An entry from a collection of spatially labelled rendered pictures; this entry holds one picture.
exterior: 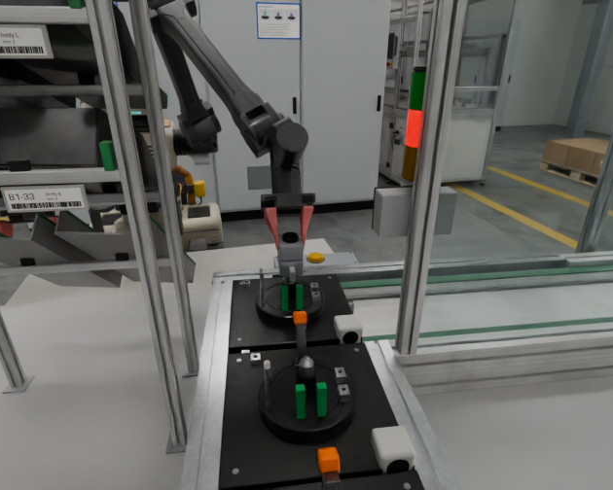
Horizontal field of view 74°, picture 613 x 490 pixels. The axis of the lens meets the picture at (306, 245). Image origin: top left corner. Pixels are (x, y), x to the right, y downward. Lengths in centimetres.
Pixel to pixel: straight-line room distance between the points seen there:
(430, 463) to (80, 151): 59
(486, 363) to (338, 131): 328
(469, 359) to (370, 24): 343
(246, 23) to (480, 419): 335
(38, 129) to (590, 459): 91
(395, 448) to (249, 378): 24
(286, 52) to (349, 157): 109
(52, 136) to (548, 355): 86
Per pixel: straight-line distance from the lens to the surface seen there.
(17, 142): 62
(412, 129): 61
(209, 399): 68
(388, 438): 57
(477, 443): 78
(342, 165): 399
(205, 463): 60
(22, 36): 52
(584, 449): 85
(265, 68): 370
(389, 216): 63
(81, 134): 57
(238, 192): 384
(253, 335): 75
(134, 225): 53
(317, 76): 380
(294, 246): 73
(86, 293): 123
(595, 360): 97
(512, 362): 86
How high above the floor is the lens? 143
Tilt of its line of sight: 25 degrees down
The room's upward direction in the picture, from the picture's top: straight up
